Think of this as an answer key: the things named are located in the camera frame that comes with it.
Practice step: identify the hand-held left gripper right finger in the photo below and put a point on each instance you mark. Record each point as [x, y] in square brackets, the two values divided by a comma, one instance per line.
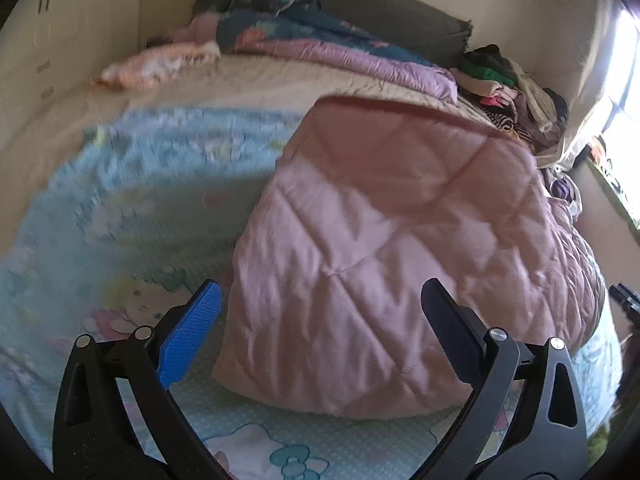
[452, 327]

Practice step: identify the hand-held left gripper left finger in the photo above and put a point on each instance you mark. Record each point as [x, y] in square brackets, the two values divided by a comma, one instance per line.
[192, 332]

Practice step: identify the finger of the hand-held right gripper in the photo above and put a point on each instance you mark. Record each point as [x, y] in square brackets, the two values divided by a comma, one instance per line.
[627, 300]

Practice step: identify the pink quilted jacket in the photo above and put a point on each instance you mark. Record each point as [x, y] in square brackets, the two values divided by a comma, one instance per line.
[400, 260]

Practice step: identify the pile of mixed clothes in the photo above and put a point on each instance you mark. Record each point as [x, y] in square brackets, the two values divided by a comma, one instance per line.
[510, 90]

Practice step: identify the purple and white cloth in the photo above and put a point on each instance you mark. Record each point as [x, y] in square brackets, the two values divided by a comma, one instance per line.
[565, 190]

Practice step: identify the light blue cartoon blanket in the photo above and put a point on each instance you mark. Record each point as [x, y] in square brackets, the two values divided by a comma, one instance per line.
[125, 200]

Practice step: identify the bright window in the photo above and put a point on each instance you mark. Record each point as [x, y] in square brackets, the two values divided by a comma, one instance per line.
[627, 110]

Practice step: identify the beige curtain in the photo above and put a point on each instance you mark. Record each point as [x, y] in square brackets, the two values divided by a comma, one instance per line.
[590, 85]

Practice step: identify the beige bed sheet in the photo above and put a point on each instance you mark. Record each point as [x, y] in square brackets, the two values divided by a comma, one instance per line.
[260, 80]

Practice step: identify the peach floral cloth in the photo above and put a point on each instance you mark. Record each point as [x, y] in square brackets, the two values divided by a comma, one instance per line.
[155, 62]

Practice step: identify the dark floral quilt pink lining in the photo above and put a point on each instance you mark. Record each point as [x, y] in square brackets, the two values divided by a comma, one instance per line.
[310, 40]

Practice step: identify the dark grey headboard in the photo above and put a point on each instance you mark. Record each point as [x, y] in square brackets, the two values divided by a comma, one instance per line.
[400, 15]

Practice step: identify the cream wardrobe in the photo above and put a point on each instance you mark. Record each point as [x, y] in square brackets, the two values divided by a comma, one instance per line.
[65, 25]

